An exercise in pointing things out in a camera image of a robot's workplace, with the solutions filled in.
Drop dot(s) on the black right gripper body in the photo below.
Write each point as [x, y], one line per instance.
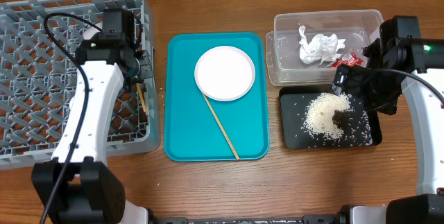
[368, 87]

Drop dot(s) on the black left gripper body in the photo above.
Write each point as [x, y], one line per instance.
[146, 71]

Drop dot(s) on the wooden chopstick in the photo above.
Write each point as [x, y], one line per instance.
[222, 129]
[141, 97]

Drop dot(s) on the red snack wrapper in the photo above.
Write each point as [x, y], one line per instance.
[350, 60]

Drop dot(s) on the brown food scrap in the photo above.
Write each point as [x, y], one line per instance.
[338, 118]

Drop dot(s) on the white rice pile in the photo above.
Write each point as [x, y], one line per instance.
[319, 115]

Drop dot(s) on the white tissue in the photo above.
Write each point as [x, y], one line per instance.
[321, 48]

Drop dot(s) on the pink plate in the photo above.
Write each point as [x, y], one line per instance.
[224, 73]

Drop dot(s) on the grey bowl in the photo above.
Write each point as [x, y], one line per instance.
[90, 32]

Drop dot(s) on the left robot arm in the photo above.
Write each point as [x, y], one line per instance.
[76, 185]

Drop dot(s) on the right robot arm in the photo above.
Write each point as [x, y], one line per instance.
[402, 63]

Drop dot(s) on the black waste tray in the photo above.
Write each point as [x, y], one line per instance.
[360, 128]

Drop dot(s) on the clear plastic waste bin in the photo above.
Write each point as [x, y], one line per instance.
[354, 29]

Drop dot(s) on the teal plastic tray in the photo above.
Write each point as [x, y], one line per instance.
[190, 132]

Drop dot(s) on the grey plastic dish rack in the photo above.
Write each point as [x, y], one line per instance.
[38, 81]

